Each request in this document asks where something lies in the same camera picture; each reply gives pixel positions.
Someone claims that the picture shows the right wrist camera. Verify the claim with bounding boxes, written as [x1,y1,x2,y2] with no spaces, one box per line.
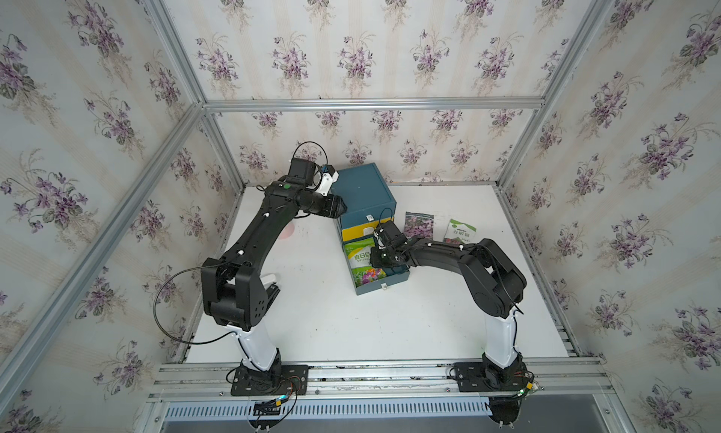
[374,221,407,249]

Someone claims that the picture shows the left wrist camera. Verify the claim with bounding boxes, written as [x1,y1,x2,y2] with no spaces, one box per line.
[285,158,340,196]

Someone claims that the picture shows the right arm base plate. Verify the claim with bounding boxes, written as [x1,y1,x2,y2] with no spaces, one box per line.
[448,362,535,394]

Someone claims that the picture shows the teal drawer cabinet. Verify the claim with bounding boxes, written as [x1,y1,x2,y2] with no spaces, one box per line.
[329,161,398,248]

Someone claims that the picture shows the pink flowers seed bag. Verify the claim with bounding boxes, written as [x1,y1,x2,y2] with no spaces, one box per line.
[404,211,435,240]

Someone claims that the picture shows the green colourful flowers seed bag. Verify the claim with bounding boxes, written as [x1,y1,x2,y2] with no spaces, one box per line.
[344,237,387,288]

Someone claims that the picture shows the white perforated cable duct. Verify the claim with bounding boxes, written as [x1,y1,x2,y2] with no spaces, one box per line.
[165,397,491,423]

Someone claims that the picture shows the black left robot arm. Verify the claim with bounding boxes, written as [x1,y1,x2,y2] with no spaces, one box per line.
[201,173,347,374]

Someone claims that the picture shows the aluminium frame profiles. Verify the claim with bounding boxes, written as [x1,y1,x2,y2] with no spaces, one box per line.
[1,0,613,410]

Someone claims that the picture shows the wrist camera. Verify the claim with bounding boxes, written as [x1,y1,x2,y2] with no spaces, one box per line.
[285,158,340,196]
[374,221,407,249]

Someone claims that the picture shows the aluminium mounting rail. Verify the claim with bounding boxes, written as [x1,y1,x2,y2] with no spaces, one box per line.
[148,357,615,402]

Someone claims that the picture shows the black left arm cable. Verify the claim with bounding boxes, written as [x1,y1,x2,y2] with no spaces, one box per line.
[152,266,238,347]

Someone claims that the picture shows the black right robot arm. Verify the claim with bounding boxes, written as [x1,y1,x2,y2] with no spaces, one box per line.
[370,237,527,369]

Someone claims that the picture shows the yellow drawer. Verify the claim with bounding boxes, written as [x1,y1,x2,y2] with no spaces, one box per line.
[339,217,392,243]

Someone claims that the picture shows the green white seed bag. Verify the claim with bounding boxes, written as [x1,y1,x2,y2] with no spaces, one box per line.
[443,219,477,245]

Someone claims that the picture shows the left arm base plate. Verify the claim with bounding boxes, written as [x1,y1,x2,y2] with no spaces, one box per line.
[230,365,310,397]

